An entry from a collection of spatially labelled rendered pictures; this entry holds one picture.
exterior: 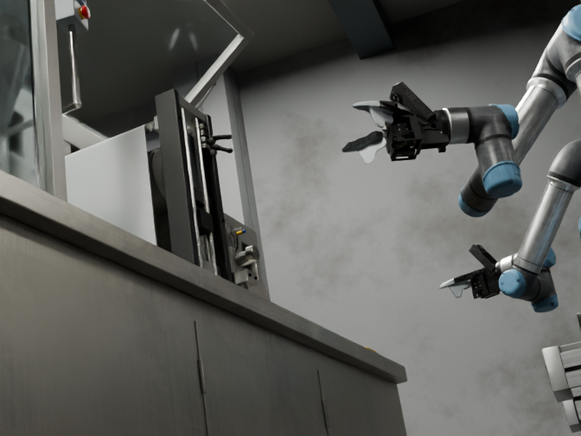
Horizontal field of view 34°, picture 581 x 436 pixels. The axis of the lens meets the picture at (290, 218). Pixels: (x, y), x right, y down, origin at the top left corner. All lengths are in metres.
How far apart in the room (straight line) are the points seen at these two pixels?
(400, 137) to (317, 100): 3.47
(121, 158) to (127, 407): 0.97
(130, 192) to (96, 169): 0.12
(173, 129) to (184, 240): 0.26
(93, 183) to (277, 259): 2.90
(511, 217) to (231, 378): 3.34
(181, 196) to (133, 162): 0.24
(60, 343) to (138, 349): 0.18
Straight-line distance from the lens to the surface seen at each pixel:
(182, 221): 1.99
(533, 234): 2.75
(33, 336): 1.24
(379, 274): 4.89
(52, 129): 1.49
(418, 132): 1.93
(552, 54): 2.22
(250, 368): 1.74
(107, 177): 2.24
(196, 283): 1.58
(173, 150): 2.06
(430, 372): 4.72
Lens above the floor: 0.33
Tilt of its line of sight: 23 degrees up
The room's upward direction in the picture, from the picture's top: 9 degrees counter-clockwise
